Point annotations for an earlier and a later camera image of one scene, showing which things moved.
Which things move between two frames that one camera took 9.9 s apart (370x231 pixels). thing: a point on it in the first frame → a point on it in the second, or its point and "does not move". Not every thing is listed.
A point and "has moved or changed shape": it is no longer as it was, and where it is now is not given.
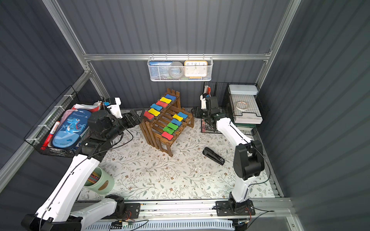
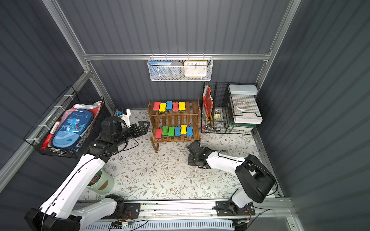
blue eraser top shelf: [155, 106] → [169, 107]
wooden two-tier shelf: [165, 120] has moved or changed shape
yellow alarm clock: [195, 68] does not move
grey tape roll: [176, 69] does not move
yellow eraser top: [165, 100] → [181, 106]
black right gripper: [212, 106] → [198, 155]
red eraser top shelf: [148, 115] → [156, 106]
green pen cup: [100, 182] does not move
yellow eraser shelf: [179, 119] → [183, 130]
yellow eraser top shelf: [154, 112] → [162, 108]
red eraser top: [162, 104] → [175, 108]
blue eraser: [183, 115] → [189, 131]
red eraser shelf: [167, 135] → [158, 134]
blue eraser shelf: [175, 121] → [178, 131]
